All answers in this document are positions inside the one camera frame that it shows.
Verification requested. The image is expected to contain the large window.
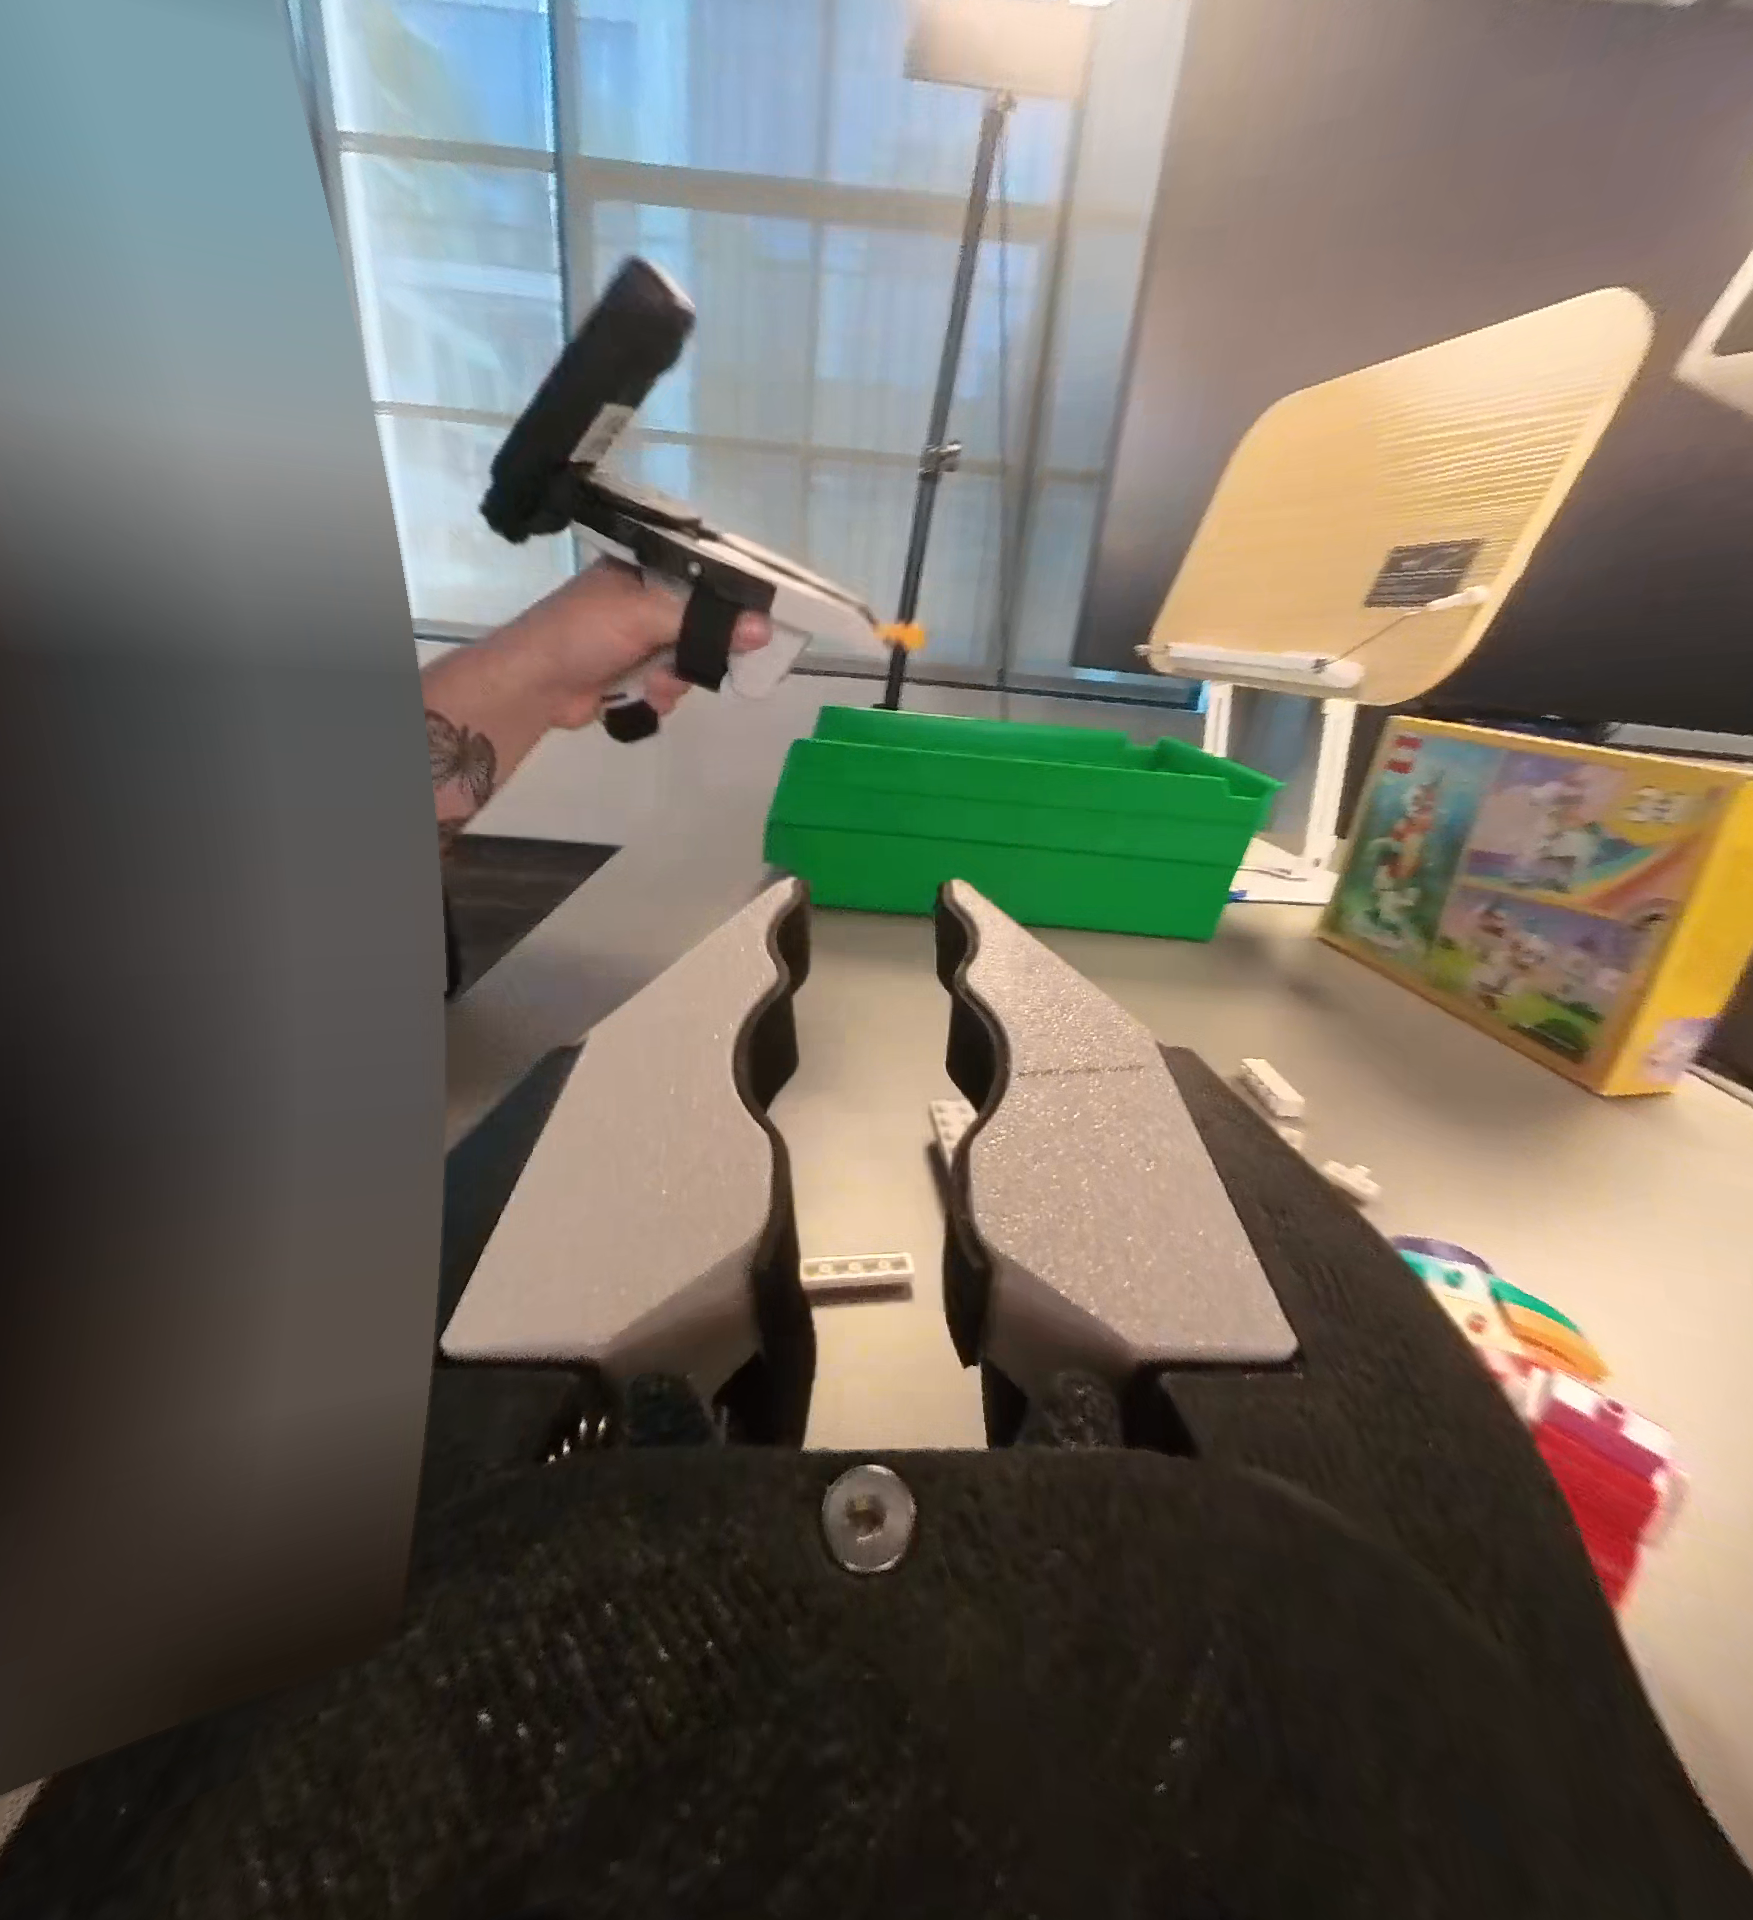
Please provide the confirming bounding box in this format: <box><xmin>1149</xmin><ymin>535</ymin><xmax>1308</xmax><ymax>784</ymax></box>
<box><xmin>291</xmin><ymin>0</ymin><xmax>1197</xmax><ymax>695</ymax></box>

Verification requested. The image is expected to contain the pink lego piece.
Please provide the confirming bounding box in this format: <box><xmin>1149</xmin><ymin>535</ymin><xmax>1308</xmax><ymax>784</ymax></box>
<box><xmin>1503</xmin><ymin>1366</ymin><xmax>1691</xmax><ymax>1609</ymax></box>

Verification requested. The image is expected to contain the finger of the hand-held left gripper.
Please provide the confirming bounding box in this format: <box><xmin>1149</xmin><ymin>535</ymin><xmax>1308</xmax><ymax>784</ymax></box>
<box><xmin>695</xmin><ymin>524</ymin><xmax>897</xmax><ymax>637</ymax></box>
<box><xmin>722</xmin><ymin>616</ymin><xmax>820</xmax><ymax>704</ymax></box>

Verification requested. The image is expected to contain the rainbow lego assembly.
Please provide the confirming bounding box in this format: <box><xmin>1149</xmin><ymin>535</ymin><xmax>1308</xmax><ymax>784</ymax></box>
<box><xmin>1392</xmin><ymin>1231</ymin><xmax>1615</xmax><ymax>1389</ymax></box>

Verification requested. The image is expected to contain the yellow lego box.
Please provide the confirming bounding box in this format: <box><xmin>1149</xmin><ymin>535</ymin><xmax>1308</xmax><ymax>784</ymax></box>
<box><xmin>1317</xmin><ymin>715</ymin><xmax>1753</xmax><ymax>1098</ymax></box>

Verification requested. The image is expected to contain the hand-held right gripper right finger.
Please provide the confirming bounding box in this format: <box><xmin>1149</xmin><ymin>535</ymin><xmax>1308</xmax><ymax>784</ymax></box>
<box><xmin>937</xmin><ymin>876</ymin><xmax>1302</xmax><ymax>1444</ymax></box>

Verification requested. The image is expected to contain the beige ribbed panel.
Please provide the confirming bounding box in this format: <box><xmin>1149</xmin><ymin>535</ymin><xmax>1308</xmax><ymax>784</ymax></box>
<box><xmin>1144</xmin><ymin>288</ymin><xmax>1659</xmax><ymax>710</ymax></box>

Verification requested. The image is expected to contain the green plastic bin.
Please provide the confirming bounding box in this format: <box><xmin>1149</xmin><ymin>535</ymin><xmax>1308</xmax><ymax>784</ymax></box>
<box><xmin>763</xmin><ymin>705</ymin><xmax>1285</xmax><ymax>943</ymax></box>

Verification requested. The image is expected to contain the person's left forearm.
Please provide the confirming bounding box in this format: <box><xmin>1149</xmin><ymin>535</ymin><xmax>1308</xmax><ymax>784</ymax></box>
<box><xmin>417</xmin><ymin>629</ymin><xmax>567</xmax><ymax>863</ymax></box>

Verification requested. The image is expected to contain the black light stand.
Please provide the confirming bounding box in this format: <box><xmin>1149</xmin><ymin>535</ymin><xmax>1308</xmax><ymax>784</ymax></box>
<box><xmin>874</xmin><ymin>0</ymin><xmax>1100</xmax><ymax>715</ymax></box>

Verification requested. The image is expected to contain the person's left hand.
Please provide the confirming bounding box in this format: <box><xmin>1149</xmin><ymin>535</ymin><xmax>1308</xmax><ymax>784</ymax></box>
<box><xmin>512</xmin><ymin>563</ymin><xmax>782</xmax><ymax>739</ymax></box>

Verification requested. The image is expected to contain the large black screen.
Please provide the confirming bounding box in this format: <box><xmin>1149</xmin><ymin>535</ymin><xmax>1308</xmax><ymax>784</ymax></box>
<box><xmin>1071</xmin><ymin>0</ymin><xmax>1753</xmax><ymax>736</ymax></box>

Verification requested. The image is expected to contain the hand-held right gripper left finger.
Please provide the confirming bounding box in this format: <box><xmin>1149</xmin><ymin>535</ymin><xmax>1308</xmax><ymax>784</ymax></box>
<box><xmin>442</xmin><ymin>876</ymin><xmax>820</xmax><ymax>1444</ymax></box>

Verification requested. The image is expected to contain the white panel stand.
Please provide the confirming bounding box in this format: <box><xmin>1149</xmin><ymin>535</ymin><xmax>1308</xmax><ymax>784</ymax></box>
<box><xmin>1135</xmin><ymin>637</ymin><xmax>1370</xmax><ymax>883</ymax></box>

